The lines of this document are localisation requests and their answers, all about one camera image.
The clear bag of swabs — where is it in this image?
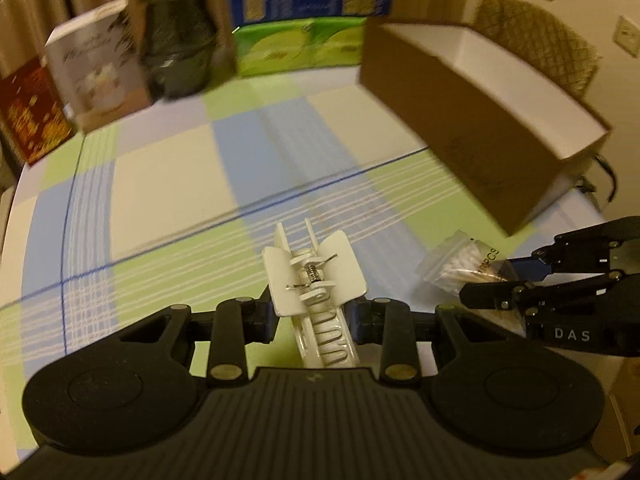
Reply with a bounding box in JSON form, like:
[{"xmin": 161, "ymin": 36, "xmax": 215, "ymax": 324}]
[{"xmin": 418, "ymin": 231, "xmax": 518, "ymax": 295}]

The checkered tablecloth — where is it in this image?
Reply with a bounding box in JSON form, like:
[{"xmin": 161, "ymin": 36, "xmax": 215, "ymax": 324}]
[{"xmin": 1, "ymin": 68, "xmax": 600, "ymax": 469}]

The green tissue pack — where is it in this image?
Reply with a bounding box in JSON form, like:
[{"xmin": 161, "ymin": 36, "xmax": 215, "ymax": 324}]
[{"xmin": 233, "ymin": 18, "xmax": 366, "ymax": 77}]

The white plastic clip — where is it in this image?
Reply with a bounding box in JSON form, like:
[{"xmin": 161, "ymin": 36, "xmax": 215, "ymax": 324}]
[{"xmin": 262, "ymin": 220, "xmax": 368, "ymax": 368}]

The red gold patterned box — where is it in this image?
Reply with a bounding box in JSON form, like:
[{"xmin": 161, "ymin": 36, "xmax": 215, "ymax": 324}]
[{"xmin": 1, "ymin": 56, "xmax": 74, "ymax": 165}]

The dark wrapped bottle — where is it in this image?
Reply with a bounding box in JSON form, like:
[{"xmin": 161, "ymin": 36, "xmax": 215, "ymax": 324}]
[{"xmin": 130, "ymin": 0, "xmax": 234, "ymax": 101}]

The white illustrated box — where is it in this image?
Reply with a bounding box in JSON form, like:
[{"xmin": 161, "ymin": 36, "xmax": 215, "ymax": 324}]
[{"xmin": 44, "ymin": 0, "xmax": 152, "ymax": 132}]

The large brown storage box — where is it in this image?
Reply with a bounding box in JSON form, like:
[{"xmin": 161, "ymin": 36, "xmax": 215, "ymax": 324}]
[{"xmin": 360, "ymin": 18, "xmax": 611, "ymax": 235}]

